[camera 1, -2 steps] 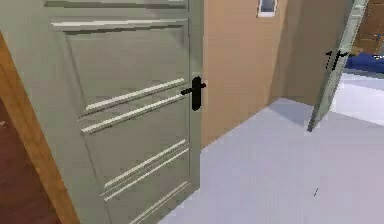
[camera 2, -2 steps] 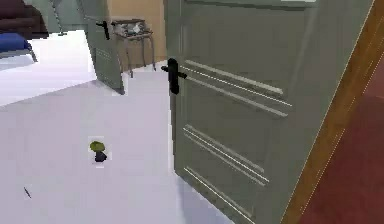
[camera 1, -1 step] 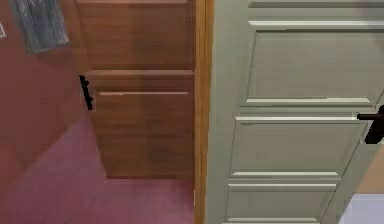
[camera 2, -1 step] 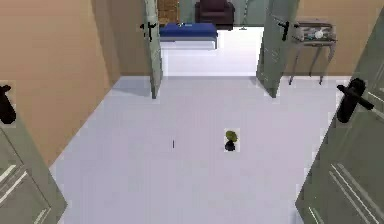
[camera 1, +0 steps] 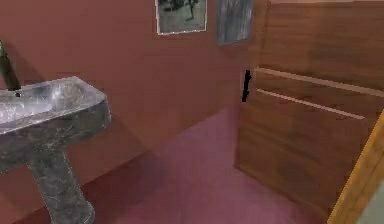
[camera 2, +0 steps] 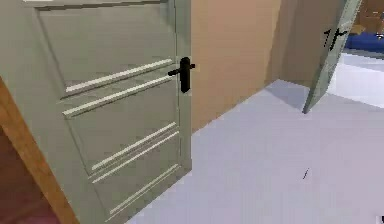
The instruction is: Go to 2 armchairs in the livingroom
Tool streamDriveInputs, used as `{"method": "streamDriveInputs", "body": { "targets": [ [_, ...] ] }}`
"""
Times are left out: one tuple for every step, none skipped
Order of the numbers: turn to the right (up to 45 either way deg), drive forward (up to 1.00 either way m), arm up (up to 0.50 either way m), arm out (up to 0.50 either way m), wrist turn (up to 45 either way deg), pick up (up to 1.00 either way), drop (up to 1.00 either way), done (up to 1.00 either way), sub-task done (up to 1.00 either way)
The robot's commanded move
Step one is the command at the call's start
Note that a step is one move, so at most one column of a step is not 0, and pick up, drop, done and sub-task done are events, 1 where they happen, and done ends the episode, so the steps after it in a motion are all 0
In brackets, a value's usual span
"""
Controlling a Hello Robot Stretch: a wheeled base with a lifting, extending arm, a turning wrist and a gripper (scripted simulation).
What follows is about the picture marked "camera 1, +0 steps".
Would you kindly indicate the white framed grey picture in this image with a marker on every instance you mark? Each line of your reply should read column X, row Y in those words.
column 181, row 15

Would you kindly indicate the brown wooden room door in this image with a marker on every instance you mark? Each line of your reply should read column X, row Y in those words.
column 310, row 110

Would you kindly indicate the dark sink faucet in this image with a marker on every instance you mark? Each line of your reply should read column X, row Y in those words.
column 8, row 73

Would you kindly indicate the grey blue wall picture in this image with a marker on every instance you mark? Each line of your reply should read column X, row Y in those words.
column 233, row 20

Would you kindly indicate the grey marble pedestal sink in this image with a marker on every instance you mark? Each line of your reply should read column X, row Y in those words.
column 50, row 116

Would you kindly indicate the orange wooden door frame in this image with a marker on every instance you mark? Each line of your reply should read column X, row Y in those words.
column 361, row 180

